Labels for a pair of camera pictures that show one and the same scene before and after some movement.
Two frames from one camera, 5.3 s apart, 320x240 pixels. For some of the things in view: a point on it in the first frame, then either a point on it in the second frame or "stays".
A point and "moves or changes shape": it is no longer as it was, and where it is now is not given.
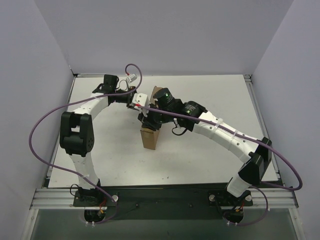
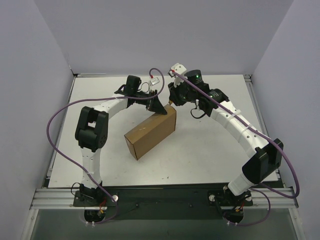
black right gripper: [147, 120] → [175, 94]
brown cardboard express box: [150, 137] moves or changes shape
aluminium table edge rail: [249, 81] stays
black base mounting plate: [162, 202] stays
